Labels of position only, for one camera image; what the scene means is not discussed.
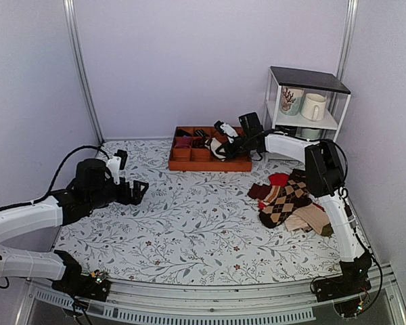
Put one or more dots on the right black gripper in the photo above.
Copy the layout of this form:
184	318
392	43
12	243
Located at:
230	153

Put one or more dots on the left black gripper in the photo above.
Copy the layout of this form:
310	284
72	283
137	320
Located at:
126	199

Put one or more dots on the cream and brown sock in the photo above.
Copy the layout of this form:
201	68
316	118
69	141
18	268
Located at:
213	145

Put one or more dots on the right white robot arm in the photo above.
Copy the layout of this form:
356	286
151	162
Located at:
325	177

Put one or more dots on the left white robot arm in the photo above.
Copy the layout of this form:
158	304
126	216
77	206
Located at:
96	184

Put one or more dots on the black striped rolled sock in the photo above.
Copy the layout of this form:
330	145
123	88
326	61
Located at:
200	138

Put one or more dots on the wooden compartment tray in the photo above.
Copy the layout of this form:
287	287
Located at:
195	159

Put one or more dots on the magenta rolled sock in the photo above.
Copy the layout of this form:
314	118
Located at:
183	142

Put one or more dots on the dark rolled sock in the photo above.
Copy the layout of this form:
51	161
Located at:
182	133

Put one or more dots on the striped maroon sock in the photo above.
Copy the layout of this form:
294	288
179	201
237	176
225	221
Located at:
265	193

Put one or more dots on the red sock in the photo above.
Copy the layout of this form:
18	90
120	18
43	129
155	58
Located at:
276	179

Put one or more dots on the black mug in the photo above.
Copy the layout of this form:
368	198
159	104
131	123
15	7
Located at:
289	130

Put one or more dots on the floral tablecloth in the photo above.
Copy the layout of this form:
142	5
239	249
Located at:
195	228

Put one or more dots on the brown argyle sock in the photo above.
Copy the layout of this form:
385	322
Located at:
292	196

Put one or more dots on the floral pattern mug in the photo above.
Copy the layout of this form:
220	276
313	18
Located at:
291	100

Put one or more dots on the pale green cup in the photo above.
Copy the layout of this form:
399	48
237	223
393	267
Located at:
310	133

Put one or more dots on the white metal shelf rack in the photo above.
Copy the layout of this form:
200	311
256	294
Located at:
337	94

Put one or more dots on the white ceramic mug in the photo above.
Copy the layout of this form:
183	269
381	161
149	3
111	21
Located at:
313	107

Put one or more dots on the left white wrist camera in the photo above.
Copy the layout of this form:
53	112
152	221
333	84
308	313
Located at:
113	164

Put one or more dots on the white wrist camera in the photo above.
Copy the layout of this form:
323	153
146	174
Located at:
227	131
113	164

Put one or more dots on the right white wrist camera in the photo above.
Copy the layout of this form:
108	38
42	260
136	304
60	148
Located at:
227	131

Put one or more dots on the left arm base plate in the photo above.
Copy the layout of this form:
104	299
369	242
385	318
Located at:
85	286

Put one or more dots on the left aluminium corner post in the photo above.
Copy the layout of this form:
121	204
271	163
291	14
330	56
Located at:
71	22

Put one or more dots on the aluminium corner post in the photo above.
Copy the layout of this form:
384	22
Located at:
349	29
71	22

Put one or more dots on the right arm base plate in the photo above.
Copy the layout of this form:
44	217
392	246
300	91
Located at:
325	288

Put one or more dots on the right aluminium corner post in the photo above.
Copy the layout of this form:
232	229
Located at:
349	29

